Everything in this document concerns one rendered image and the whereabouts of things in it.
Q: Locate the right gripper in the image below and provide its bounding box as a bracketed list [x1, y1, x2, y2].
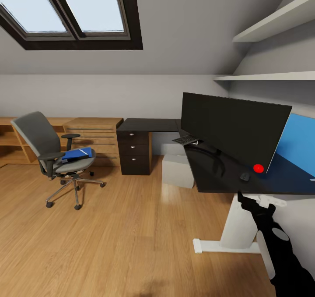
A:
[238, 190, 276, 220]

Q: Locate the monitor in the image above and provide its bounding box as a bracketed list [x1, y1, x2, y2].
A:
[181, 92, 293, 176]

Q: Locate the folder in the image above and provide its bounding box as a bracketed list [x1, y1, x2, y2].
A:
[62, 147, 92, 163]

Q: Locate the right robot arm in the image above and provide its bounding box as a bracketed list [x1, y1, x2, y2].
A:
[238, 190, 315, 297]

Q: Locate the swivel chair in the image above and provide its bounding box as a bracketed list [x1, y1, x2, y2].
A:
[10, 111, 105, 210]

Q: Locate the keyboard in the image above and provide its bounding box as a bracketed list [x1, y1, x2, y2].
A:
[172, 134, 199, 146]

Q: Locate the mouse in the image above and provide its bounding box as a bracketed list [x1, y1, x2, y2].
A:
[239, 172, 250, 182]

